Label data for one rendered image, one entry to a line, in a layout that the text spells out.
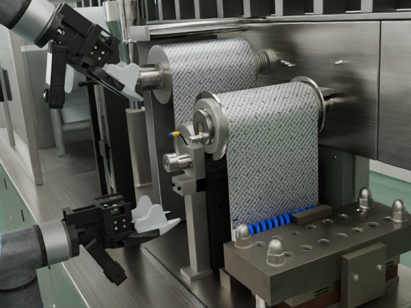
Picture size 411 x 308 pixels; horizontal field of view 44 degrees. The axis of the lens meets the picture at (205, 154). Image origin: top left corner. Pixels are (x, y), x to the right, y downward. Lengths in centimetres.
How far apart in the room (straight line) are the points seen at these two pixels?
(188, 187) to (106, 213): 24
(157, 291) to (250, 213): 27
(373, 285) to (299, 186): 26
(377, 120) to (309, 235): 29
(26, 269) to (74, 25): 42
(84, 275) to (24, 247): 39
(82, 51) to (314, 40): 59
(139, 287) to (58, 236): 33
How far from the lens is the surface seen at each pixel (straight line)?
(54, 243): 91
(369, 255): 104
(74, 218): 92
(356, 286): 105
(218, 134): 102
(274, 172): 111
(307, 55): 129
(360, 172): 148
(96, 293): 118
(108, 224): 92
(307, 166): 116
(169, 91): 124
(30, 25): 89
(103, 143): 134
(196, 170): 109
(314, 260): 97
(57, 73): 91
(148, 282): 119
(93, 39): 92
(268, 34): 141
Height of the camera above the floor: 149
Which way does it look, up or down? 16 degrees down
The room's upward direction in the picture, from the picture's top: 4 degrees counter-clockwise
